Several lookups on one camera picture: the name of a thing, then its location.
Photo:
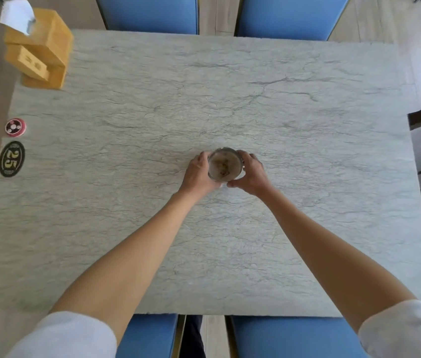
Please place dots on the person's right hand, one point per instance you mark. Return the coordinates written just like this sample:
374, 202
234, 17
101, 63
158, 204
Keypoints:
254, 175

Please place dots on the person's left hand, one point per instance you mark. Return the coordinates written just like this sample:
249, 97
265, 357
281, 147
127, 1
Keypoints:
194, 175

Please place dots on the person's left thumb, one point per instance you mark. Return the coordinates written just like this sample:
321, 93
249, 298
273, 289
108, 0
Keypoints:
214, 184

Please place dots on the person's right thumb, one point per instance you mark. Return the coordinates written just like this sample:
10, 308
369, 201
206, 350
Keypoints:
234, 183

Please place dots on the clear glass cup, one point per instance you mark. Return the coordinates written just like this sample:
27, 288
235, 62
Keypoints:
225, 165

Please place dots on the person's left forearm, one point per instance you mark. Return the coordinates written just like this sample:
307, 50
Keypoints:
132, 257

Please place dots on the person's right forearm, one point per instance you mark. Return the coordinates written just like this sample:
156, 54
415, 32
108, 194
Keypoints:
329, 253

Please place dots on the brown drink with bits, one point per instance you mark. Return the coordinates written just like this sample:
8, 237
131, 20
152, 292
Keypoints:
225, 164

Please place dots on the person's dark trouser leg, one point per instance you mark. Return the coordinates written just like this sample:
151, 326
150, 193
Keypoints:
192, 337

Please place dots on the blue upholstered chair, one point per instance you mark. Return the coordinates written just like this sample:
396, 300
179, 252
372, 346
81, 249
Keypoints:
147, 13
296, 339
147, 337
288, 16

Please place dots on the black oval sticker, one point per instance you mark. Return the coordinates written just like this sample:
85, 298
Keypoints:
11, 159

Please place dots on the red round sticker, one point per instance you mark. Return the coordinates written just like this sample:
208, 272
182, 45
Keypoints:
15, 127

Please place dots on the wooden tissue box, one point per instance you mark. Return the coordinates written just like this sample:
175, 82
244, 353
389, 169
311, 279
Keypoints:
52, 44

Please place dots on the white left shirt sleeve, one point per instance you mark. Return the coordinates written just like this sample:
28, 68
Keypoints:
61, 337

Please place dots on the white shirt sleeve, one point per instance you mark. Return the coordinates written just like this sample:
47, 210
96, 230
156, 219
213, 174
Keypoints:
408, 331
61, 337

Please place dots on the small wooden holder box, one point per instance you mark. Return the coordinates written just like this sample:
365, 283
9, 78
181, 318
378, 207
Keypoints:
27, 63

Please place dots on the white right shirt sleeve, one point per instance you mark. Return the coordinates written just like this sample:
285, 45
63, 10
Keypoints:
408, 331

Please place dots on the white paper tissue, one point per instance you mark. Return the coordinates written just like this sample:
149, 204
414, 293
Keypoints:
16, 14

